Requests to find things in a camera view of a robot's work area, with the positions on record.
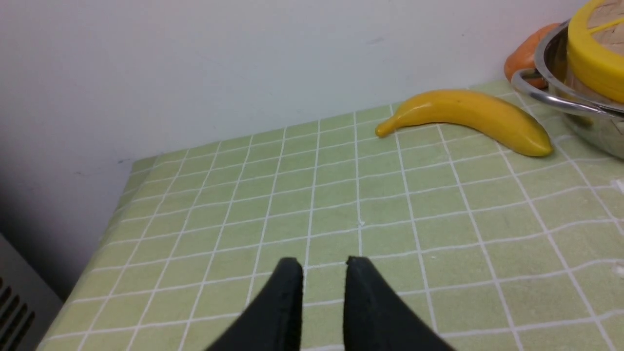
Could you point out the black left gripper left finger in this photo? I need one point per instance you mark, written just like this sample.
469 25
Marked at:
273 320

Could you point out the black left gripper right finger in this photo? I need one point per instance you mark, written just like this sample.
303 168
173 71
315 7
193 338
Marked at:
377 319

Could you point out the yellow bamboo steamer basket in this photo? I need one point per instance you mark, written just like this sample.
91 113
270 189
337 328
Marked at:
589 94

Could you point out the yellow woven steamer lid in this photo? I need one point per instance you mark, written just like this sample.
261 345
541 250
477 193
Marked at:
595 48

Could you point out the stainless steel pot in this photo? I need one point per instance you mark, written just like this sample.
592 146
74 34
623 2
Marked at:
596 124

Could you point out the green checkered tablecloth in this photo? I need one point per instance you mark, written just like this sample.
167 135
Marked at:
494 250

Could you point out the yellow plastic banana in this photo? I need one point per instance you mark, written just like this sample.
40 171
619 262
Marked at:
494 117

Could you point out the grey vented appliance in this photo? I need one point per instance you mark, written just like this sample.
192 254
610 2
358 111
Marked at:
28 306

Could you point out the orange plastic vegetable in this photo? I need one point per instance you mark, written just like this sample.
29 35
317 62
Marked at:
522 58

